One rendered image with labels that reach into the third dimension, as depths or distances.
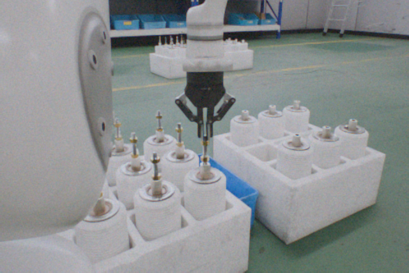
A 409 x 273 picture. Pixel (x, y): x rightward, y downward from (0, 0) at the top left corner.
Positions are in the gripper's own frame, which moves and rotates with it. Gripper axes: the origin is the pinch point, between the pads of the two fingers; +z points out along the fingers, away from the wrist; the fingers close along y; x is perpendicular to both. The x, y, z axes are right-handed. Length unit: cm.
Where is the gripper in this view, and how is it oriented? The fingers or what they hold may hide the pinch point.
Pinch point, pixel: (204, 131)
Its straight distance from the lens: 68.1
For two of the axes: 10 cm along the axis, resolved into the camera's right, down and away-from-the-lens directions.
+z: 0.0, 9.4, 3.4
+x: 0.8, 3.4, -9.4
